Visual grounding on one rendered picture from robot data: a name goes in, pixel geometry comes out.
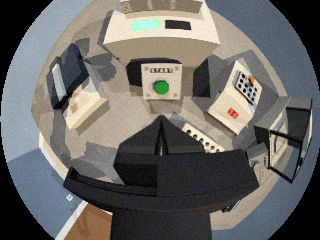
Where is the beige tube rack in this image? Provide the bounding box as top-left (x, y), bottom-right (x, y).
top-left (180, 122), bottom-right (224, 153)

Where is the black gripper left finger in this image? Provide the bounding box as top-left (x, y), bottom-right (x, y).
top-left (116, 115), bottom-right (162, 155)

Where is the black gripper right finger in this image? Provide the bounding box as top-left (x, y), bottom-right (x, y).
top-left (161, 115), bottom-right (206, 155)

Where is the beige box with holes on top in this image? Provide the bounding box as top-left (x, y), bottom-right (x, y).
top-left (203, 60), bottom-right (262, 135)

